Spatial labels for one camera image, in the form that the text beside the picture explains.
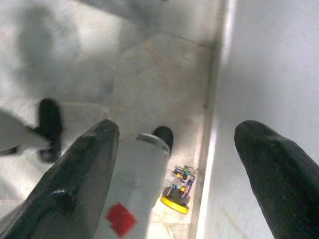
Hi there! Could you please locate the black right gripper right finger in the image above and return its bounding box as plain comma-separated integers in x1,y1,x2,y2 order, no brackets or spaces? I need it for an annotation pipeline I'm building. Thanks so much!
234,120,319,239

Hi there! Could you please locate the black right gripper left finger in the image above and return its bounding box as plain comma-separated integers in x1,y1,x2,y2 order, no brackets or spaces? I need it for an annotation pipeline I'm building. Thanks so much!
0,119,120,239

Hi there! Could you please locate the black left robot foot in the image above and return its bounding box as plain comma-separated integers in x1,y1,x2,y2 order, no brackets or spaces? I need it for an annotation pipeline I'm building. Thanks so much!
33,98,63,163

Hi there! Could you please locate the black robot foot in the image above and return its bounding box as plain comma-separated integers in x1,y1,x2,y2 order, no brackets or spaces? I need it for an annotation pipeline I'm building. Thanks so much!
152,126,174,153
33,98,63,163

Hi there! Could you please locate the silver right robot leg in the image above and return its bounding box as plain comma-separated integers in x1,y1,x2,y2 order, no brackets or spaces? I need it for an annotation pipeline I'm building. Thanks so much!
96,133,171,239

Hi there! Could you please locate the black right robot foot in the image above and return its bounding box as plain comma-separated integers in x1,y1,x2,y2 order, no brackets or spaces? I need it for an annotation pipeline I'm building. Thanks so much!
152,126,174,153

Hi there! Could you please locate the colourful toy with yellow wheel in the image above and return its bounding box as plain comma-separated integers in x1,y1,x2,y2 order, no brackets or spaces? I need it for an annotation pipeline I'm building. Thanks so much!
160,165,197,215

